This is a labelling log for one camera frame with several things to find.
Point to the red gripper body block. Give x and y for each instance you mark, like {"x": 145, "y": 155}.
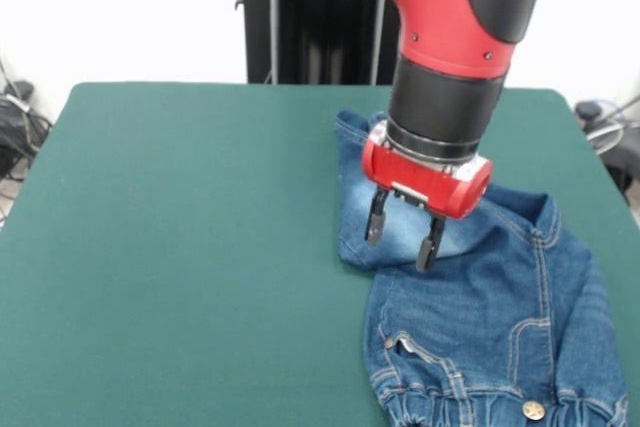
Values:
{"x": 420, "y": 182}

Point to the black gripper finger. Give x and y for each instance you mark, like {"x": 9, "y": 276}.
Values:
{"x": 430, "y": 244}
{"x": 376, "y": 217}

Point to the blue denim jeans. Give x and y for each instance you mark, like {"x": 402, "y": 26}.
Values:
{"x": 475, "y": 297}

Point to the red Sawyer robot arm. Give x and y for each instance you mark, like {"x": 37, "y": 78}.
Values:
{"x": 440, "y": 22}

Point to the dark green table cloth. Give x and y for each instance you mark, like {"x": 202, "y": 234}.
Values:
{"x": 150, "y": 247}

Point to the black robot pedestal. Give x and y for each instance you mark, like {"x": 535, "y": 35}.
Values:
{"x": 300, "y": 37}

